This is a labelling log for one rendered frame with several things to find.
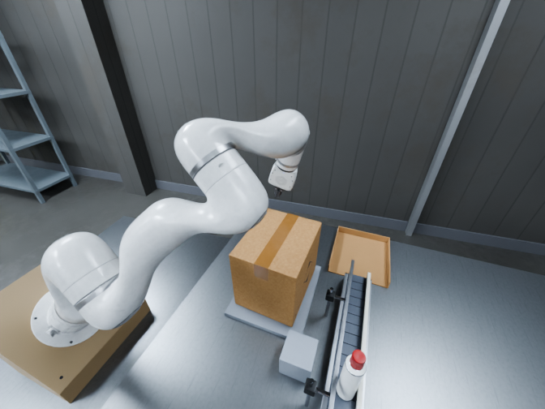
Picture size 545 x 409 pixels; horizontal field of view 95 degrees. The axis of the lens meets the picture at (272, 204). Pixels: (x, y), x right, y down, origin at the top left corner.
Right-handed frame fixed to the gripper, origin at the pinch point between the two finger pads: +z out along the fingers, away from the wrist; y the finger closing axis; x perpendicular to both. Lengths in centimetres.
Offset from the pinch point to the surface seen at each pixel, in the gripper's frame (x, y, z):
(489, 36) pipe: 154, 86, -50
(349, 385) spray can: -57, 39, -2
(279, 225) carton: -15.4, 5.9, 0.9
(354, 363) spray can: -54, 36, -10
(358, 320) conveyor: -33, 45, 12
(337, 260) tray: -3.3, 37.5, 25.0
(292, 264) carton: -32.4, 14.6, -5.0
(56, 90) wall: 130, -305, 112
